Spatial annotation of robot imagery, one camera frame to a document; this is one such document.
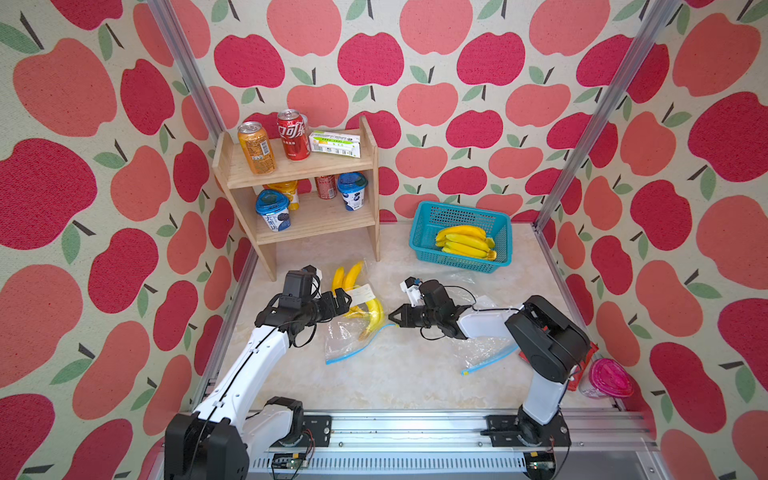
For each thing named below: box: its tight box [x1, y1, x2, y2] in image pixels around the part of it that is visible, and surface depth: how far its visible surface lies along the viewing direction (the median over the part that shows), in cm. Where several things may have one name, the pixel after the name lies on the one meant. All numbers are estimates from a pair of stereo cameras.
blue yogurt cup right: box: [337, 172, 368, 211], surface depth 92 cm
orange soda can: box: [237, 121, 277, 176], surface depth 69 cm
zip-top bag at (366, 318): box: [325, 260, 395, 365], surface depth 90 cm
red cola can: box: [277, 109, 311, 161], surface depth 73 cm
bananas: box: [332, 261, 384, 341], surface depth 92 cm
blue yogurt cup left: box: [255, 189, 291, 232], surface depth 87 cm
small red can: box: [315, 174, 338, 200], surface depth 97 cm
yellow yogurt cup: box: [262, 180, 300, 211], surface depth 92 cm
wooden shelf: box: [212, 116, 381, 282], surface depth 81 cm
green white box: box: [309, 130, 361, 159], surface depth 79 cm
